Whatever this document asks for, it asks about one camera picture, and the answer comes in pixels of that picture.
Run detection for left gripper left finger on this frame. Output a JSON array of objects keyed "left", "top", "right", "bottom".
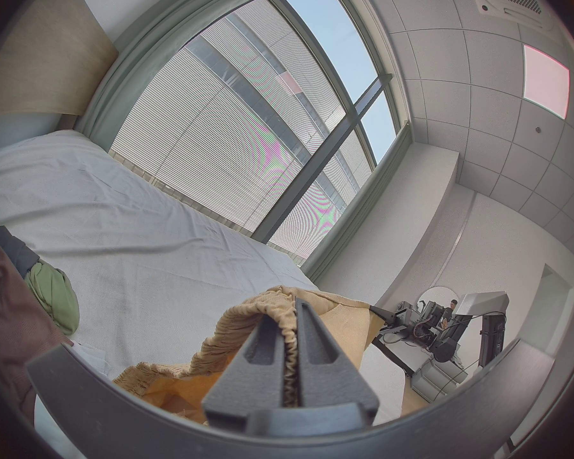
[{"left": 202, "top": 314, "right": 293, "bottom": 431}]

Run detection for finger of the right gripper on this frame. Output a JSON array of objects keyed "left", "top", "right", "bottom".
[{"left": 368, "top": 305, "right": 399, "bottom": 328}]

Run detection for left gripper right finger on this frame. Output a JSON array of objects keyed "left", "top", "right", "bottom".
[{"left": 294, "top": 298, "right": 380, "bottom": 429}]

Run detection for tan shorts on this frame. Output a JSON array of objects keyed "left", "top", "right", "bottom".
[{"left": 112, "top": 285, "right": 433, "bottom": 424}]

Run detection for bed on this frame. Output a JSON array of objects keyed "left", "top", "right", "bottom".
[{"left": 0, "top": 0, "right": 412, "bottom": 448}]

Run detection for grey-green curtain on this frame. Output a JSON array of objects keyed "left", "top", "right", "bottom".
[
  {"left": 299, "top": 72, "right": 414, "bottom": 281},
  {"left": 74, "top": 0, "right": 338, "bottom": 135}
]

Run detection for pale blue garment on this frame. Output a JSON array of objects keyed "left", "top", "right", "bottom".
[{"left": 69, "top": 340, "right": 113, "bottom": 381}]

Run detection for green garment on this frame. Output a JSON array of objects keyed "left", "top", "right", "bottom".
[{"left": 25, "top": 261, "right": 80, "bottom": 336}]

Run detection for brown garment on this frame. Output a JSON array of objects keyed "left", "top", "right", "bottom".
[{"left": 0, "top": 225, "right": 75, "bottom": 424}]

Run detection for window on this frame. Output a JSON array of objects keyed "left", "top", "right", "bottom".
[{"left": 107, "top": 0, "right": 400, "bottom": 262}]

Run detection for black garment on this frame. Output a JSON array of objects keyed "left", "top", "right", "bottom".
[{"left": 0, "top": 224, "right": 40, "bottom": 281}]

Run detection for ceiling light panel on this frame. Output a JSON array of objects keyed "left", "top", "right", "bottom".
[{"left": 523, "top": 43, "right": 570, "bottom": 118}]

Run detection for round wall mirror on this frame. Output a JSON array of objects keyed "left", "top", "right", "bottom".
[{"left": 418, "top": 286, "right": 455, "bottom": 324}]

